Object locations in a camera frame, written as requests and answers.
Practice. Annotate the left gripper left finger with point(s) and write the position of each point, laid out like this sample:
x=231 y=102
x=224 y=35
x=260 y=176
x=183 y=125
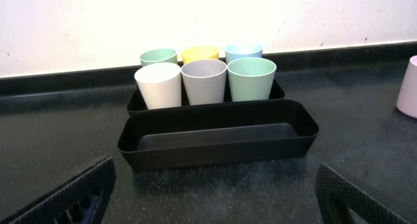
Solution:
x=81 y=188

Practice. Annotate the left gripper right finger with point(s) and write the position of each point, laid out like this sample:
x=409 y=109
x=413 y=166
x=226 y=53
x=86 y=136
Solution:
x=345 y=194

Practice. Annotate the pink cup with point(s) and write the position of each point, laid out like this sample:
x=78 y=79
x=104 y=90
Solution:
x=408 y=90

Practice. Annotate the black tray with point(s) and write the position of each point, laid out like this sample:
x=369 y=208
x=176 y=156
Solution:
x=211 y=155
x=137 y=103

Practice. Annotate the white cup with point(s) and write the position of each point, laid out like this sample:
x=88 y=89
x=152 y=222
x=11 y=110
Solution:
x=161 y=87

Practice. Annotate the green cup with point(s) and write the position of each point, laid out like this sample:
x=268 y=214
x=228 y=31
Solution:
x=158 y=56
x=251 y=80

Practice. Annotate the grey cup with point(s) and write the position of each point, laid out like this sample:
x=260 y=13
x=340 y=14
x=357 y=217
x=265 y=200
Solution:
x=204 y=84

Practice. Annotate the blue cup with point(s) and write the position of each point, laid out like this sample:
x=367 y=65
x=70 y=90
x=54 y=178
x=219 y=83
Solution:
x=243 y=51

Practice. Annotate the yellow cup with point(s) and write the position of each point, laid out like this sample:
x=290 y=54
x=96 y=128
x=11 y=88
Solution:
x=200 y=53

